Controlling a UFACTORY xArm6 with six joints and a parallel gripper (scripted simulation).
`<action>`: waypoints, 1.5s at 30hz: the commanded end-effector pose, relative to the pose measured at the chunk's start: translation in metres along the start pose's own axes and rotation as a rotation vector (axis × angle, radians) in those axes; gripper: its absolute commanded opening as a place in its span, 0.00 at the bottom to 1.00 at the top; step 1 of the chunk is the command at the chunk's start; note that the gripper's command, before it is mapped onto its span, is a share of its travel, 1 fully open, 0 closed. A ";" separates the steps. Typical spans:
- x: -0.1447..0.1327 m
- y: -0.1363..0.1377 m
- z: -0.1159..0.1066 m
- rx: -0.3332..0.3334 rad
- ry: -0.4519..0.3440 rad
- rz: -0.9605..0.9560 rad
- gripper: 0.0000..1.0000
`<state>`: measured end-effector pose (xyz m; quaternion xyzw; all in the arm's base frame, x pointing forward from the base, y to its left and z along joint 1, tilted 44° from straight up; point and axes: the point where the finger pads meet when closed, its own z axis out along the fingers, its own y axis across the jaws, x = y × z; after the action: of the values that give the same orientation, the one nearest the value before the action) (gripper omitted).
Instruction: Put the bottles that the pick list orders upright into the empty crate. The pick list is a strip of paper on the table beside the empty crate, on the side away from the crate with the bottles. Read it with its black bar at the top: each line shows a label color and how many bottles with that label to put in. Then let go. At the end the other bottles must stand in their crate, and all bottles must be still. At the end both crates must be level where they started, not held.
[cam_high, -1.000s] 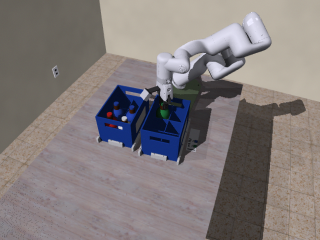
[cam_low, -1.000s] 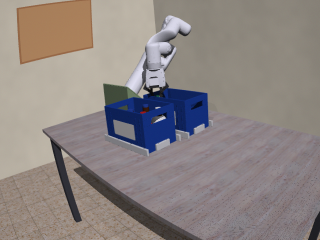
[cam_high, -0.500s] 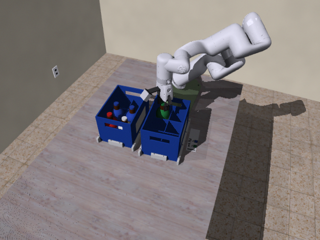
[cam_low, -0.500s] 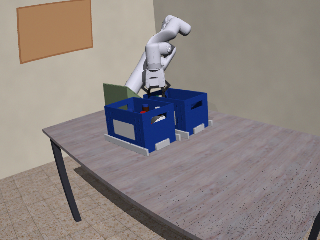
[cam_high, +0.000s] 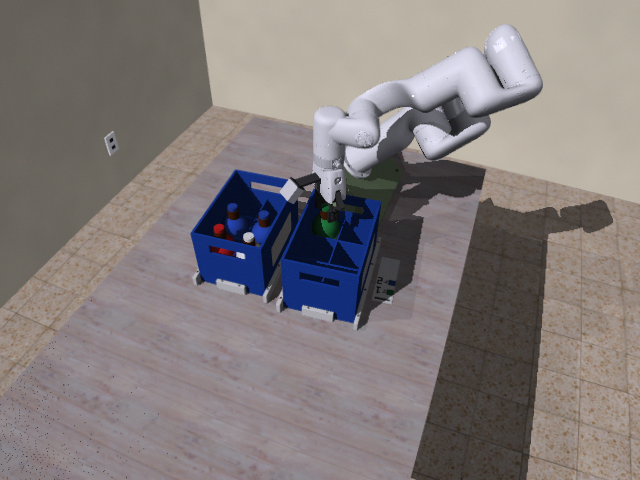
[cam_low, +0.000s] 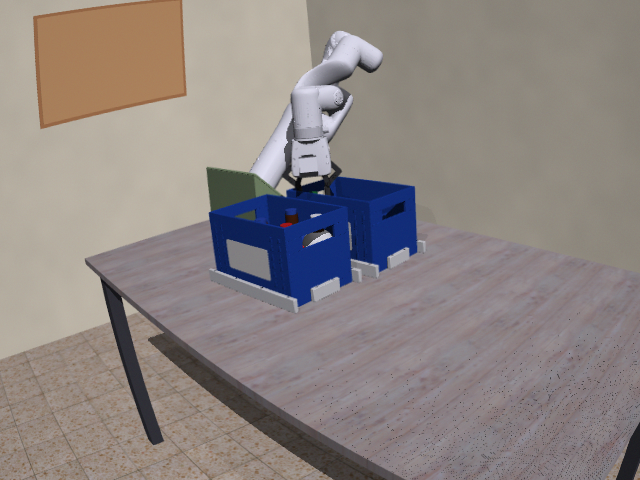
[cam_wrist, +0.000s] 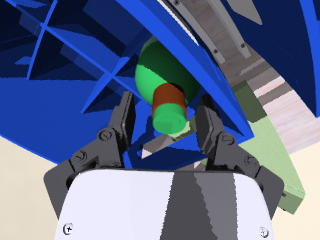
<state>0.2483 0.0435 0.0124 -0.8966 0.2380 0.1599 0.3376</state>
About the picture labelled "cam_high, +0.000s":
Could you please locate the blue plastic crate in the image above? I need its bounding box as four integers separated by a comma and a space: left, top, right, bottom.
191, 175, 298, 296
281, 197, 379, 323

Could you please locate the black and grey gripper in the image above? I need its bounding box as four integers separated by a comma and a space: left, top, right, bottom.
312, 162, 346, 223

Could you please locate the white paper pick list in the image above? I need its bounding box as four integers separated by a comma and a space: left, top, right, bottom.
372, 257, 400, 304

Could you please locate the red bottle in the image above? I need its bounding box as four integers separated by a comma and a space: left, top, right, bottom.
210, 224, 235, 257

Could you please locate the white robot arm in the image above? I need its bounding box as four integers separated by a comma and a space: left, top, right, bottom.
313, 24, 543, 179

